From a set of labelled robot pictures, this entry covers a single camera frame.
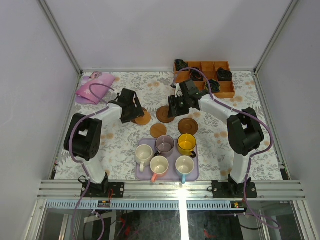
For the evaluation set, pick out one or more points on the pink folded cloth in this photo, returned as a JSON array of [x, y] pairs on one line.
[[94, 87]]

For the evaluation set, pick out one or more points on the rolled dark sock front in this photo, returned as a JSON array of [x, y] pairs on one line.
[[214, 85]]

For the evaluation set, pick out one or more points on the rolled dark sock right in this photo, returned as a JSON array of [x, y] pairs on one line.
[[224, 75]]

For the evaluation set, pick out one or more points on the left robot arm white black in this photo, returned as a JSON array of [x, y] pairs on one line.
[[83, 137]]

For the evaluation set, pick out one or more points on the orange wooden compartment box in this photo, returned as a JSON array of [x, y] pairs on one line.
[[208, 70]]

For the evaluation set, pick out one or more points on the blue slotted cable duct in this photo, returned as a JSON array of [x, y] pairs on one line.
[[138, 205]]

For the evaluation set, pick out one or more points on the rolled dark sock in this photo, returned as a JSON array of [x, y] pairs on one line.
[[195, 75], [214, 85], [180, 64], [224, 75]]

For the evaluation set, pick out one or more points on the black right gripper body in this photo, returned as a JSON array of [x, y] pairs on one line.
[[181, 105]]

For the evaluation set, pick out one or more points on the cream mug blue handle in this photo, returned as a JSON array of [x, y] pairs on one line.
[[184, 165]]

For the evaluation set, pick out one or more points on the light wooden coaster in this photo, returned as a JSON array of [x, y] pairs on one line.
[[158, 130], [142, 120]]

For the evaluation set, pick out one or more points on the rolled dark sock far left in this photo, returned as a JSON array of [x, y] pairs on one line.
[[180, 64]]

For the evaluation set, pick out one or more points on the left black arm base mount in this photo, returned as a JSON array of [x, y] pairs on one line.
[[106, 189]]

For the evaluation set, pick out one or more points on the cream mug pink handle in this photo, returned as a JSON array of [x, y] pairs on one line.
[[159, 166]]

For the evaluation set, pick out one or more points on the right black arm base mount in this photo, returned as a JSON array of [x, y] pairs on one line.
[[231, 190]]

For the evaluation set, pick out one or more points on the dark grooved wooden coaster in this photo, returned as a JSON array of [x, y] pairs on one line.
[[162, 115], [188, 126]]

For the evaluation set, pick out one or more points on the light wooden coaster front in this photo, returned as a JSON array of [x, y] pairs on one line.
[[158, 130]]

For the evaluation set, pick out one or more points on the purple glass mug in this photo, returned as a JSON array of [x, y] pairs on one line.
[[164, 146]]

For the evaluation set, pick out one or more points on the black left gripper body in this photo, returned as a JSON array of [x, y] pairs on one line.
[[135, 110]]

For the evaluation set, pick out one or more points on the cream white mug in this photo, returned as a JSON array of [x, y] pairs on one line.
[[143, 156]]

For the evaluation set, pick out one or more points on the yellow mug black rim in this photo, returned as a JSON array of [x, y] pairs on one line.
[[186, 144]]

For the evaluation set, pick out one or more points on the aluminium front rail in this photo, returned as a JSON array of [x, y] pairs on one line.
[[265, 190]]

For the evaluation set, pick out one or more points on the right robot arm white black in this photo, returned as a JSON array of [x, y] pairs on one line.
[[243, 127]]

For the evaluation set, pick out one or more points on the lavender serving tray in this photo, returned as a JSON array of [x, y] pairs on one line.
[[171, 174]]

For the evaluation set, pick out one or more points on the rolled dark sock middle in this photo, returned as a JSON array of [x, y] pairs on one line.
[[195, 75]]

